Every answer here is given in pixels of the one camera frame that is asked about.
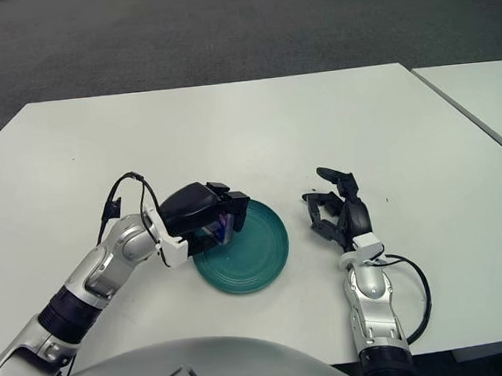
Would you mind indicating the blue gum box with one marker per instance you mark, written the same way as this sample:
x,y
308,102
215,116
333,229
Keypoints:
x,y
224,227

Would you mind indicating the grey robot torso shell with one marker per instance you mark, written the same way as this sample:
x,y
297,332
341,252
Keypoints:
x,y
170,375

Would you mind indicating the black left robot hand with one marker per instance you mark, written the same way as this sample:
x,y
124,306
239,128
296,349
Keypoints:
x,y
189,211

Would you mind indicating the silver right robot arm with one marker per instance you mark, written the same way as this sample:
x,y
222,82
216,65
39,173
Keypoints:
x,y
373,300

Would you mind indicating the teal round plate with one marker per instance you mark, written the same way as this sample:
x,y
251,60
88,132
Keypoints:
x,y
257,258

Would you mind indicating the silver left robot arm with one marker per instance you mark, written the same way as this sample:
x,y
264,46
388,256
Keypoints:
x,y
87,277

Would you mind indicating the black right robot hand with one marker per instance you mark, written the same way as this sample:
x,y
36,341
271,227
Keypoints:
x,y
356,216

